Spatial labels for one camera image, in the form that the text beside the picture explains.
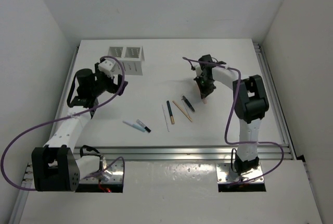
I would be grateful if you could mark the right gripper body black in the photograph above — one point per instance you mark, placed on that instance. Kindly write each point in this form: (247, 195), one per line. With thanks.
(204, 84)

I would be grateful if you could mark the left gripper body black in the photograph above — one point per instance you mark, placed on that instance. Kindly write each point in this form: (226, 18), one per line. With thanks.
(103, 83)

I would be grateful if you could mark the black clear-capped makeup stick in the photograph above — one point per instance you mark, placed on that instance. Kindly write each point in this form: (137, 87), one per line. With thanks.
(187, 102)

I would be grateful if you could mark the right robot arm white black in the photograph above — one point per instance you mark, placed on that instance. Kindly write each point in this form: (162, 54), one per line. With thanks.
(250, 104)

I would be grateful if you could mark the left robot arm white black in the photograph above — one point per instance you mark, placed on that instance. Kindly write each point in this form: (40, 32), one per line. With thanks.
(54, 166)

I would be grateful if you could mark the gold slim makeup pen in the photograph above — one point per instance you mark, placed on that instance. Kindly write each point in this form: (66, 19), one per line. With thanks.
(183, 111)

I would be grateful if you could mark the silver black-capped makeup pen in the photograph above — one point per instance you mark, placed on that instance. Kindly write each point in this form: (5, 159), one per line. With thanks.
(140, 123)

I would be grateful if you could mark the dark green gold makeup pen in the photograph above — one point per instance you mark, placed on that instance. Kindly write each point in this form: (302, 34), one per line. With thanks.
(170, 112)

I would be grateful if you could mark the white light-blue makeup pen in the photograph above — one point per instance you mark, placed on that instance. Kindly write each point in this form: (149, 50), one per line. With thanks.
(135, 126)

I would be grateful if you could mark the white two-slot organizer box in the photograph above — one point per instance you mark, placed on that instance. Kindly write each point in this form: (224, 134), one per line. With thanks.
(130, 57)

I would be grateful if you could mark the thin white eyeliner pencil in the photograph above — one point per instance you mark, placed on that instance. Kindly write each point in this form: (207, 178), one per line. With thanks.
(165, 119)

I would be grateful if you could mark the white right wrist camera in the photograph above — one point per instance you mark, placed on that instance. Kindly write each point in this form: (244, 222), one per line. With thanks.
(198, 70)

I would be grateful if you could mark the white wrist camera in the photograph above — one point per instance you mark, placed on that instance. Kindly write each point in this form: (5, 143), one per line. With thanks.
(198, 70)
(107, 67)

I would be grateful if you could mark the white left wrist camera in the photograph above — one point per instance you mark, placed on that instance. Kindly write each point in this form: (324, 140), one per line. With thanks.
(107, 67)

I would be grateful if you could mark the aluminium right side rail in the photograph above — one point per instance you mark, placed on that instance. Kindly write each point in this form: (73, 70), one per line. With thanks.
(274, 100)

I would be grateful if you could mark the aluminium rail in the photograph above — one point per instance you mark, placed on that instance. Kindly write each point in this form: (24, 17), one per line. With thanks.
(190, 153)
(274, 100)

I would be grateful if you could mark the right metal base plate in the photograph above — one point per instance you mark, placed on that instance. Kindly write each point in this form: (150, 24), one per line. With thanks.
(225, 175)

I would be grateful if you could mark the metal base plate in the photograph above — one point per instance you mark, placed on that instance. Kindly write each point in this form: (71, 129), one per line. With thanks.
(112, 176)
(225, 175)

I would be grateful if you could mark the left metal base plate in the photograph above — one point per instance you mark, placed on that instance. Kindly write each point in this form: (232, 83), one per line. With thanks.
(112, 176)

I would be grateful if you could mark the aluminium front rail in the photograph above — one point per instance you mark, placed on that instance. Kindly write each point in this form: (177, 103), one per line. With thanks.
(190, 153)

